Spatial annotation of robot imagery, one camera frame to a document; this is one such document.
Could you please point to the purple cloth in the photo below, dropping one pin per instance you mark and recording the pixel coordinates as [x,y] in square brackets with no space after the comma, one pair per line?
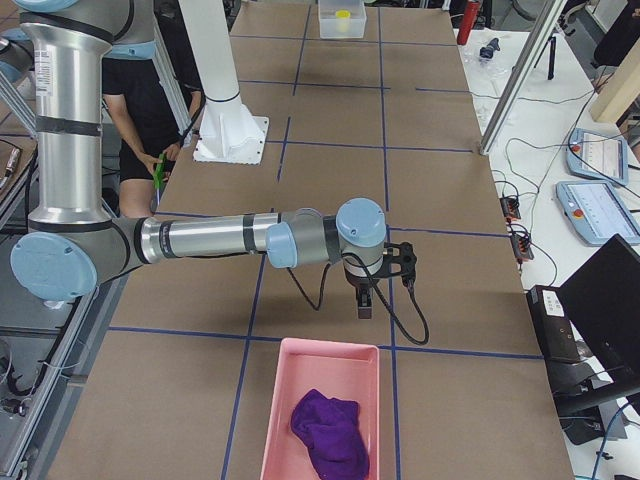
[329,429]

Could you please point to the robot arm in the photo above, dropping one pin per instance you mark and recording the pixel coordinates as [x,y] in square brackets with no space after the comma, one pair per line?
[106,135]

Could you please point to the black desktop computer box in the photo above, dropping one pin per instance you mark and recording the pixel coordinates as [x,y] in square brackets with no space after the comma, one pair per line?
[553,328]

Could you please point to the black computer monitor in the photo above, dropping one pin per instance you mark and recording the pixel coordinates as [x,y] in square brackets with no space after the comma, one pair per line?
[601,299]

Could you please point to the green handheld controller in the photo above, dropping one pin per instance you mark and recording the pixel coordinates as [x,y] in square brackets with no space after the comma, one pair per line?
[159,172]

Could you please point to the far teach pendant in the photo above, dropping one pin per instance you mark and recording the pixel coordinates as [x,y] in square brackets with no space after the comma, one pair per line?
[593,155]

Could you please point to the clear plastic storage box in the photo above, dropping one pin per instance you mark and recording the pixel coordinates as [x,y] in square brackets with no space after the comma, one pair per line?
[332,28]

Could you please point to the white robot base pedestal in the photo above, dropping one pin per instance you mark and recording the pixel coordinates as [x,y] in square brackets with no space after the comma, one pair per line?
[228,132]

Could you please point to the near teach pendant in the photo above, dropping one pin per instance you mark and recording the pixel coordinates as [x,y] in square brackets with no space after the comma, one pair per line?
[596,211]

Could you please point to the red cylinder bottle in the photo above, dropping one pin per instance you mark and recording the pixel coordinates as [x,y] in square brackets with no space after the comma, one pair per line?
[467,22]

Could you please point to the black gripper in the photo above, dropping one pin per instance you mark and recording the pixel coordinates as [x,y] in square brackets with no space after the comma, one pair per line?
[359,283]

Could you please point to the teach pendant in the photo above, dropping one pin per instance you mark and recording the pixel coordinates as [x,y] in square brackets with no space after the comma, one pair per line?
[593,155]
[596,211]

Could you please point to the wooden beam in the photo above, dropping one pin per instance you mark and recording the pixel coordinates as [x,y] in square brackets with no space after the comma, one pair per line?
[617,94]

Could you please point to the yellow plastic cup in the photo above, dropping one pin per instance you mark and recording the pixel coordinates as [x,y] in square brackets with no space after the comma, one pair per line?
[343,14]

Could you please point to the red plastic bin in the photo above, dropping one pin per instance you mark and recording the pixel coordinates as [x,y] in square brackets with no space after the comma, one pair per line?
[345,371]

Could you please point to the seated person black shirt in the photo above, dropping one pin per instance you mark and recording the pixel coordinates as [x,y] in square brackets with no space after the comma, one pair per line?
[140,111]

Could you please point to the grey aluminium frame post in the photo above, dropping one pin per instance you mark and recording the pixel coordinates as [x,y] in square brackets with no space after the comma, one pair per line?
[533,47]

